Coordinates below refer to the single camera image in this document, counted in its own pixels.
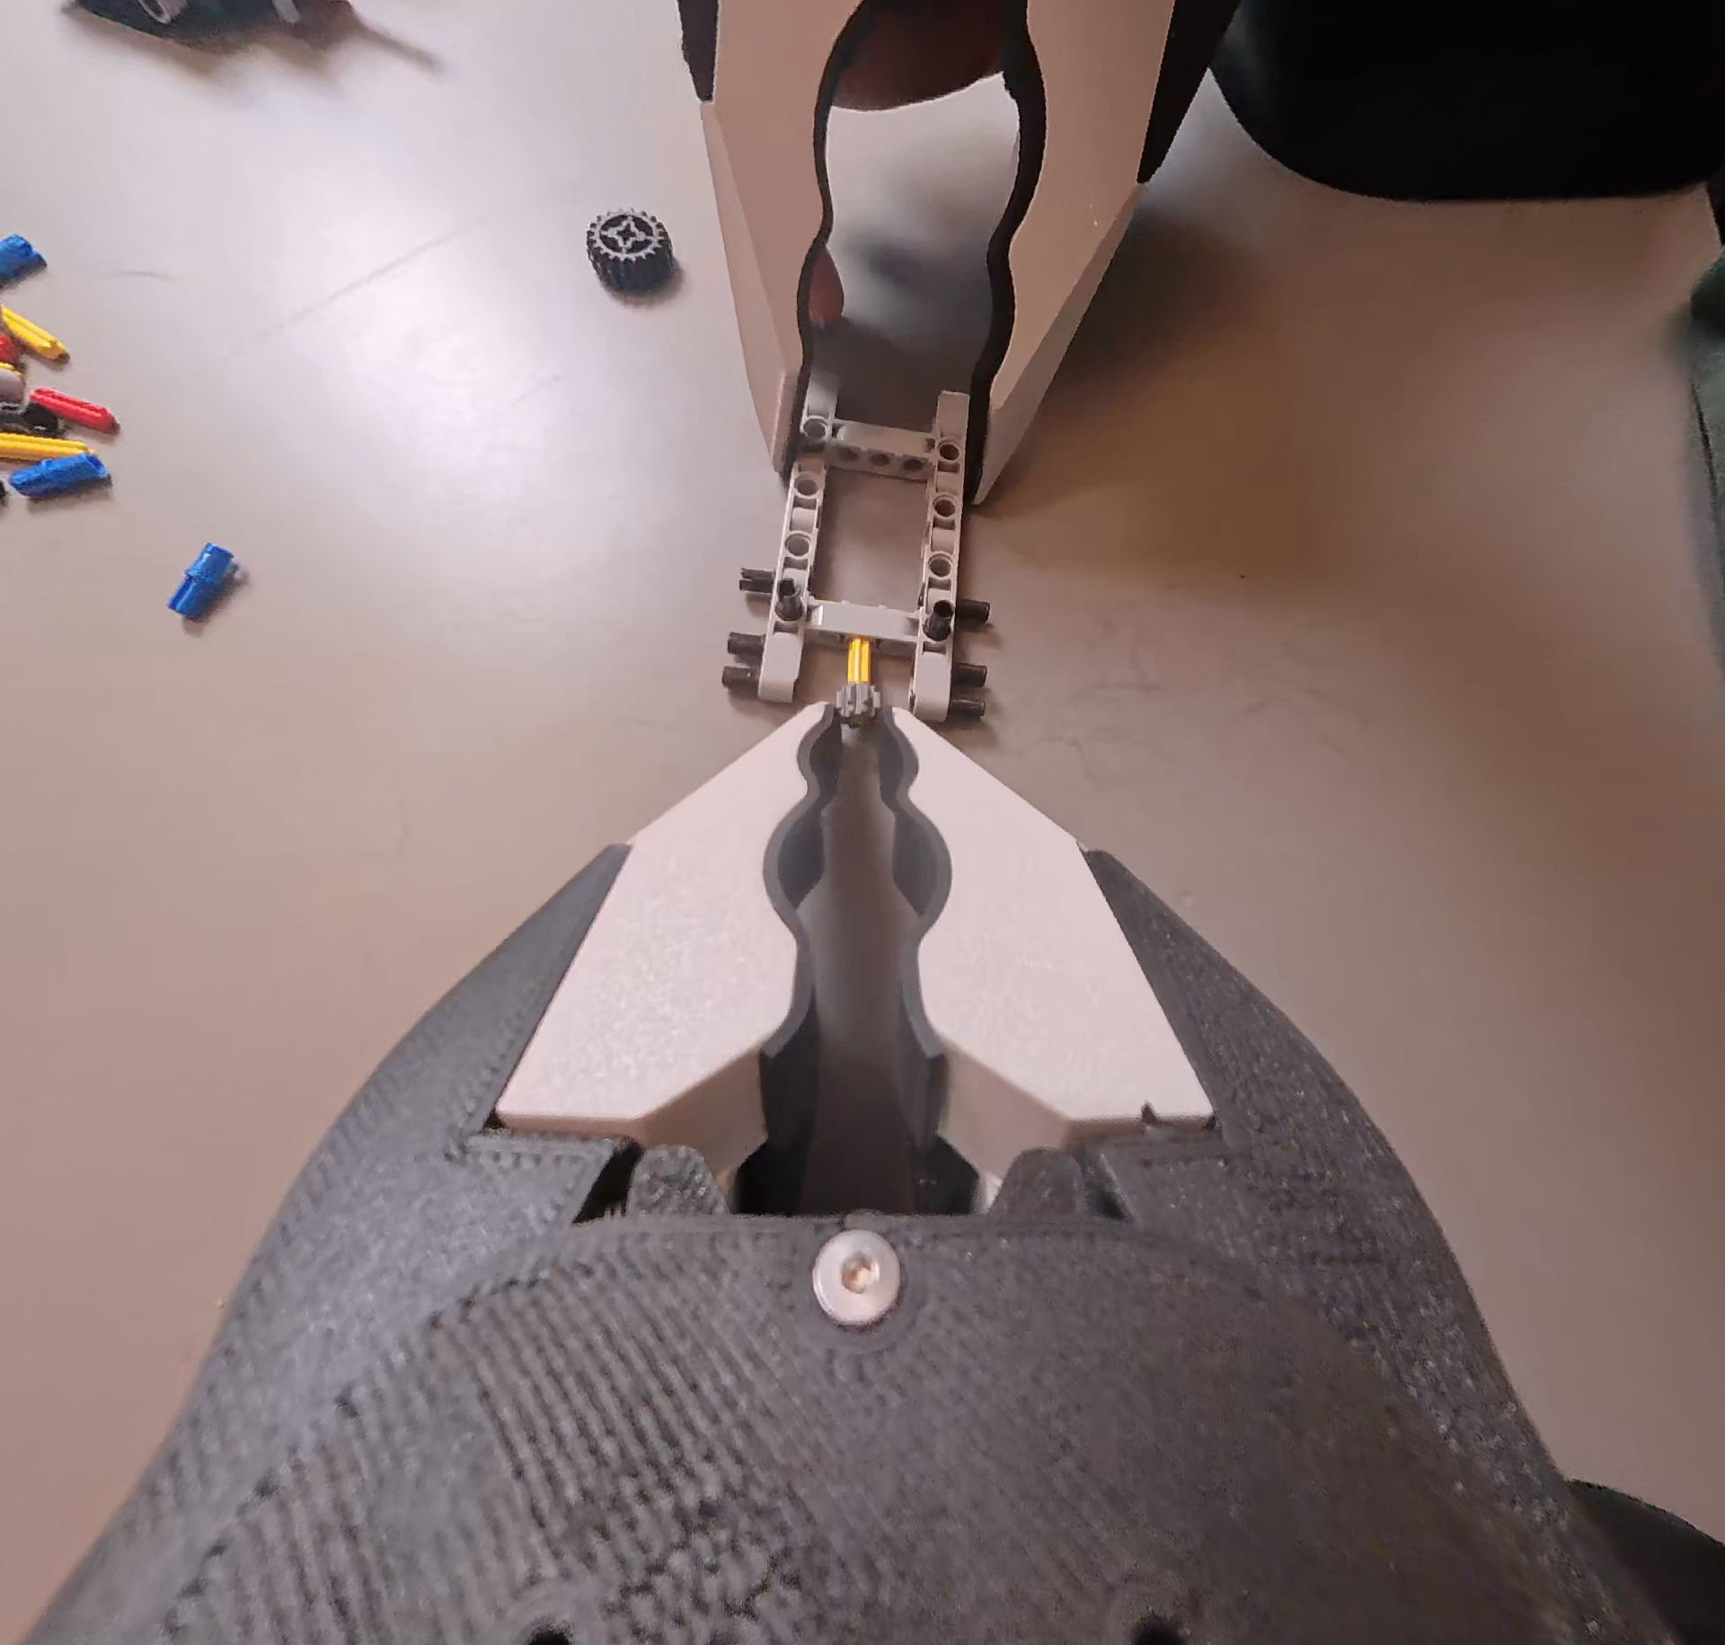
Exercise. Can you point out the black cloth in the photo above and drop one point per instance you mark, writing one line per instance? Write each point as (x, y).
(1482, 41)

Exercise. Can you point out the yellow lego axle with gear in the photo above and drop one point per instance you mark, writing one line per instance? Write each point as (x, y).
(859, 662)

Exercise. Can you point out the person's right hand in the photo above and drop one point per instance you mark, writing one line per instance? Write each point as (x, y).
(918, 54)

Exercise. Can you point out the blue lego pin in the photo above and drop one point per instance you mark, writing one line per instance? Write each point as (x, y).
(205, 582)

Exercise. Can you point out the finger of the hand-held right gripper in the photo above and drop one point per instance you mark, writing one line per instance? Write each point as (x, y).
(760, 121)
(1091, 121)

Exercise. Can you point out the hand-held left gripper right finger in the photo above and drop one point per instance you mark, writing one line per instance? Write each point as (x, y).
(1051, 983)

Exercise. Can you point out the small black lego gear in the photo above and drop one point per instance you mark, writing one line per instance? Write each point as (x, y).
(628, 252)

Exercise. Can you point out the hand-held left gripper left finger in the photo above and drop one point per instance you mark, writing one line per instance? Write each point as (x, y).
(658, 983)

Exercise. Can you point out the pile of small lego pieces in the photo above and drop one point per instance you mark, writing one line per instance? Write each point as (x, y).
(54, 439)

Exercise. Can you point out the grey lego frame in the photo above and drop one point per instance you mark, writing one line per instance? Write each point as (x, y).
(795, 553)

